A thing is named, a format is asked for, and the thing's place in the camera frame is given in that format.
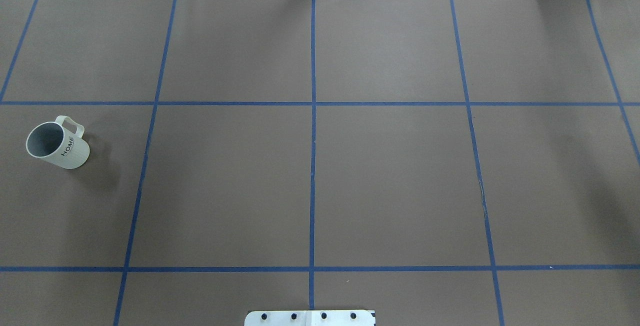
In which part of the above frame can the white ribbed mug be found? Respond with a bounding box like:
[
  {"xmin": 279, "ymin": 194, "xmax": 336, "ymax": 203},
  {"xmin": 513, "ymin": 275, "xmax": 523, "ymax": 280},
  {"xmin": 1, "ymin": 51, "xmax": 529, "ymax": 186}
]
[{"xmin": 25, "ymin": 115, "xmax": 90, "ymax": 170}]

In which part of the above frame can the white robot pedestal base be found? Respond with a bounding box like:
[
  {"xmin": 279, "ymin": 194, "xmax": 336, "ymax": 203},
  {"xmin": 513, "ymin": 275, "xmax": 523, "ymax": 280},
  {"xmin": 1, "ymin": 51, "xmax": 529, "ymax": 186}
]
[{"xmin": 244, "ymin": 309, "xmax": 377, "ymax": 326}]

